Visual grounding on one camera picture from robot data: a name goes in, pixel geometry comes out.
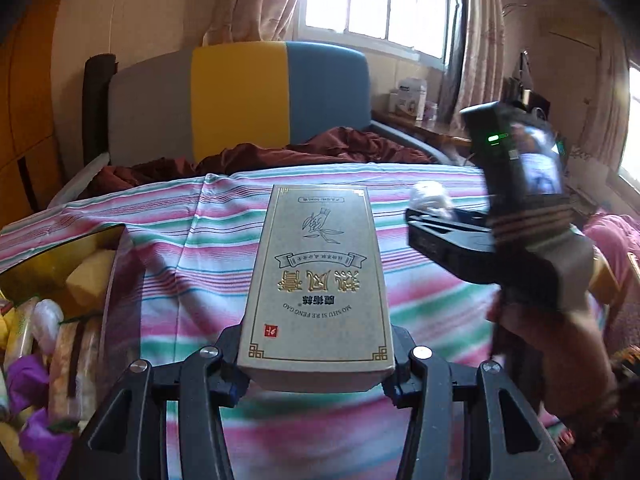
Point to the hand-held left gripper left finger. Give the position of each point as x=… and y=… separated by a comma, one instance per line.
x=220, y=360

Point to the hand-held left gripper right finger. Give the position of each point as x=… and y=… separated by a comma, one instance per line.
x=415, y=365

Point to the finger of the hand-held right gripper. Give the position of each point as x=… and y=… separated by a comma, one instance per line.
x=430, y=220

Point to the pale cardboard box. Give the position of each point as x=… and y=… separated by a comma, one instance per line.
x=315, y=285

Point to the clear biscuit bag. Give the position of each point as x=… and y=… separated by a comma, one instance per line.
x=70, y=370

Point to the tan snack packet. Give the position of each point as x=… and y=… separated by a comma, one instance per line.
x=90, y=277

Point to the white roll packet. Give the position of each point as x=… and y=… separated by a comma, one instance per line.
x=47, y=325

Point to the purple snack packet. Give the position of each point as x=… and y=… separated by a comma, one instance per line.
x=45, y=440
x=27, y=380

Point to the gold tin box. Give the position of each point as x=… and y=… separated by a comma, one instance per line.
x=45, y=265

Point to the person's right hand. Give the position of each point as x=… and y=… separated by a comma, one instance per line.
x=560, y=340

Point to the wooden side desk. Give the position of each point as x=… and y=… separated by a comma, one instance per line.
x=440, y=135

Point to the pink patterned clothing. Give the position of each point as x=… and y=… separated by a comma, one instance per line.
x=615, y=240

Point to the striped bedsheet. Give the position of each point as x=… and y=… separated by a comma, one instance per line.
x=200, y=240

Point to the white boxes on sill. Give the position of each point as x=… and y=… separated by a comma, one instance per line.
x=407, y=100

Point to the dark red blanket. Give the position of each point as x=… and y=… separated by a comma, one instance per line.
x=300, y=152

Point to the dark shelf clutter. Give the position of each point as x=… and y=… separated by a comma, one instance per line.
x=525, y=95

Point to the small window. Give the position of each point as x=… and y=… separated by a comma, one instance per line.
x=631, y=125

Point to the pink curtain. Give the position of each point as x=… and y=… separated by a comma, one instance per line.
x=480, y=35
x=250, y=0

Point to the grey yellow blue headboard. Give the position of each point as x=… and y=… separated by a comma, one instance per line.
x=240, y=100

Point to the grey padded armrest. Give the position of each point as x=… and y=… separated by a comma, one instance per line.
x=80, y=180

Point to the black rolled mat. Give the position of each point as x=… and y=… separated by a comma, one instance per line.
x=97, y=110

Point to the wooden wardrobe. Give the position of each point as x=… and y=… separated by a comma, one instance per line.
x=25, y=110

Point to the grey bed rail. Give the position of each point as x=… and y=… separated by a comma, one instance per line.
x=410, y=137

